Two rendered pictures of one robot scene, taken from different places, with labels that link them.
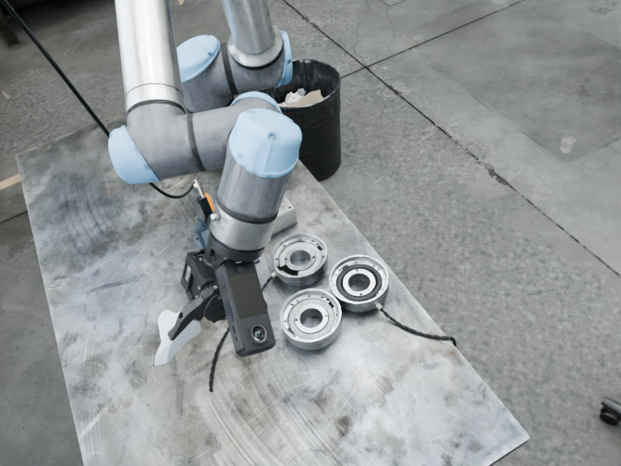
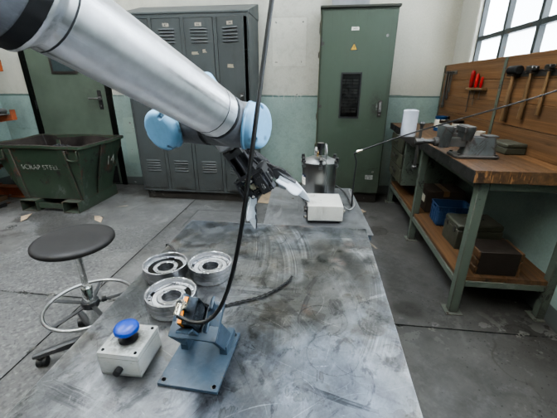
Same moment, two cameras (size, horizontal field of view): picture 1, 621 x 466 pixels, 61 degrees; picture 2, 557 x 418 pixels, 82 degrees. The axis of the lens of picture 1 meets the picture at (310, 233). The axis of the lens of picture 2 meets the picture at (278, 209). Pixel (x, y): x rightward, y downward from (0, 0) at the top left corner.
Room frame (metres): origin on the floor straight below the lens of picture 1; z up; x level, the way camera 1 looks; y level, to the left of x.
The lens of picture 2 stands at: (1.02, 0.48, 1.25)
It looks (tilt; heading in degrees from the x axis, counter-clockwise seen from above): 22 degrees down; 207
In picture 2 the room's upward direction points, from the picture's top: straight up
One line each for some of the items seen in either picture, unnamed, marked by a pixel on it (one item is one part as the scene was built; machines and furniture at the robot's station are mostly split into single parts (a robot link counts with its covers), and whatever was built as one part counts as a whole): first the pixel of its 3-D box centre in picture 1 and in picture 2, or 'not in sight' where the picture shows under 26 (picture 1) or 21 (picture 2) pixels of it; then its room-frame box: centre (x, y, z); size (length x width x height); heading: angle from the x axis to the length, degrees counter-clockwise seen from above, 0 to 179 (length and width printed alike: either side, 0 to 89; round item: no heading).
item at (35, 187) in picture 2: not in sight; (66, 171); (-0.98, -3.12, 0.35); 1.04 x 0.74 x 0.70; 109
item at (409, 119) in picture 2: not in sight; (409, 122); (-1.74, 0.24, 0.96); 0.12 x 0.11 x 0.20; 109
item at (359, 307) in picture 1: (359, 285); (166, 269); (0.54, -0.07, 0.82); 0.10 x 0.10 x 0.04
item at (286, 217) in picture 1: (272, 210); (128, 350); (0.76, 0.07, 0.82); 0.08 x 0.07 x 0.05; 19
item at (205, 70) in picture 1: (203, 72); not in sight; (1.09, 0.17, 0.97); 0.13 x 0.12 x 0.14; 90
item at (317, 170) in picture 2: not in sight; (321, 177); (-0.38, 0.00, 0.83); 0.41 x 0.19 x 0.30; 23
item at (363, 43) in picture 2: not in sight; (350, 112); (-2.47, -0.41, 0.96); 0.73 x 0.34 x 1.92; 109
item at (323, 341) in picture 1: (311, 320); (210, 268); (0.49, 0.03, 0.82); 0.10 x 0.10 x 0.04
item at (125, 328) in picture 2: not in sight; (128, 336); (0.75, 0.07, 0.85); 0.04 x 0.04 x 0.05
